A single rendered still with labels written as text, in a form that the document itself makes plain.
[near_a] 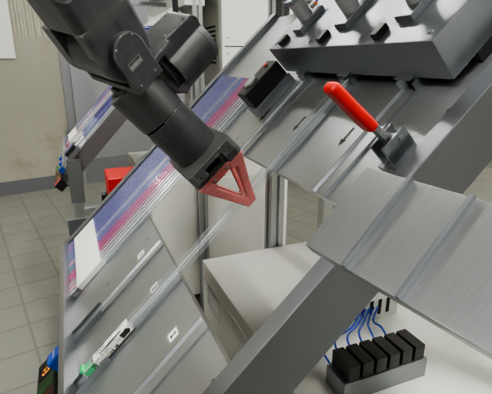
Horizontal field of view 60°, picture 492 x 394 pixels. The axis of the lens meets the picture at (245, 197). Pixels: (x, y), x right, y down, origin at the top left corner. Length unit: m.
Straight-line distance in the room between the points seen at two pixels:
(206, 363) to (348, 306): 0.14
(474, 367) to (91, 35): 0.76
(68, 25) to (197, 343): 0.32
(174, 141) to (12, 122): 3.66
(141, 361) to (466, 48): 0.46
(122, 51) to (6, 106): 3.69
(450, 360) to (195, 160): 0.58
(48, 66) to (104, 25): 3.71
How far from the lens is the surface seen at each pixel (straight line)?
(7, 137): 4.11
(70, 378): 0.63
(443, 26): 0.44
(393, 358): 0.74
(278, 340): 0.37
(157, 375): 0.49
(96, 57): 0.40
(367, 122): 0.38
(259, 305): 0.92
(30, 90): 4.09
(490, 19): 0.48
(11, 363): 1.97
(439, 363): 0.85
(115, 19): 0.41
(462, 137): 0.42
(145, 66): 0.43
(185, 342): 0.47
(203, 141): 0.48
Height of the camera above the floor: 1.11
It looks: 18 degrees down
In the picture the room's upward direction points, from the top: straight up
